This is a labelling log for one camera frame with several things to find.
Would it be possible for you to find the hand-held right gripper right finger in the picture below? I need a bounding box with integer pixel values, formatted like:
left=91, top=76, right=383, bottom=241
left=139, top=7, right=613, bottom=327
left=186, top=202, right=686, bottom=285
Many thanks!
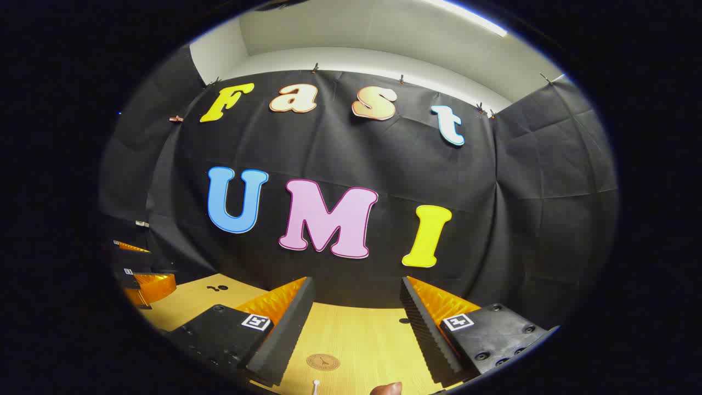
left=399, top=275, right=561, bottom=386

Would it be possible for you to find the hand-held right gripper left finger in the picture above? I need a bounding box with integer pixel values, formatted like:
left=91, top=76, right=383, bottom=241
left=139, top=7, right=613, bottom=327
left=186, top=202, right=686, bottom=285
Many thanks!
left=163, top=276, right=316, bottom=388

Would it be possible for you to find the wooden desktop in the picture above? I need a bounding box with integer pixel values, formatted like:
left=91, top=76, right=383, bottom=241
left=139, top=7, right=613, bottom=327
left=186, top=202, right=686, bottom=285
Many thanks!
left=137, top=273, right=467, bottom=395

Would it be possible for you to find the round brown coaster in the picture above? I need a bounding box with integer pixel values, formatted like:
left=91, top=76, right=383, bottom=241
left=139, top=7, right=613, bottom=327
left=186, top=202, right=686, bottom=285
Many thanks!
left=306, top=353, right=341, bottom=372

